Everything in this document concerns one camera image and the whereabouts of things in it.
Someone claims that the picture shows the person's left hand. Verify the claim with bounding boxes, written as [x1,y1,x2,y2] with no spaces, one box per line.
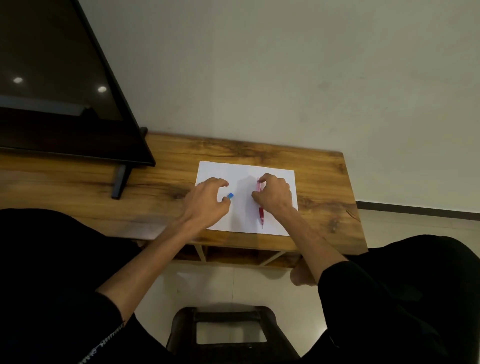
[182,177,232,231]

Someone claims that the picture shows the person's right hand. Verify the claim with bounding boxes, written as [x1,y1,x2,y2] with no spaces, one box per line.
[251,173,294,218]

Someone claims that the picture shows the red pen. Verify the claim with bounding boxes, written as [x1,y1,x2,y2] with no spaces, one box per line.
[256,177,265,230]

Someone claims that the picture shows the person's left forearm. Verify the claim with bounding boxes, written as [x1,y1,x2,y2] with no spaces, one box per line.
[96,220,211,324]

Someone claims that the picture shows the person's right forearm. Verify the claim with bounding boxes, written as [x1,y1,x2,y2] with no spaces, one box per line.
[271,210,349,286]

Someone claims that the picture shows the white paper sheet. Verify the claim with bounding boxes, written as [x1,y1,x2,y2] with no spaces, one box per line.
[194,161,299,237]

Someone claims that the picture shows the wooden table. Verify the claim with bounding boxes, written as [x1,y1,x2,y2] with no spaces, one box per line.
[0,132,369,269]

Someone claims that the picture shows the person's bare foot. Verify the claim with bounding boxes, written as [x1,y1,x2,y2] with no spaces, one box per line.
[289,257,320,288]

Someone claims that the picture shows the black television stand foot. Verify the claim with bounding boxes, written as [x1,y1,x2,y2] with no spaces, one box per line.
[111,127,149,200]

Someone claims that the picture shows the dark brown stool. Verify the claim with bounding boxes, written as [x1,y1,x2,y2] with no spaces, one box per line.
[166,305,301,364]

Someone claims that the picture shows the person's black right sleeve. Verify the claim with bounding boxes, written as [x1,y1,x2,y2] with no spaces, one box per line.
[300,260,462,364]

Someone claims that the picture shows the person's black sleeve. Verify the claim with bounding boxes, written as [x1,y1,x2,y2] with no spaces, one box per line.
[0,289,177,364]
[300,260,462,364]

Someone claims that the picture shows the person's black left sleeve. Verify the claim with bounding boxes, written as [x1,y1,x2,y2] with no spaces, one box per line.
[0,289,177,364]

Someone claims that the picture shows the black flat screen television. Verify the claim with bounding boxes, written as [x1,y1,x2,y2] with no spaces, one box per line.
[0,0,157,168]

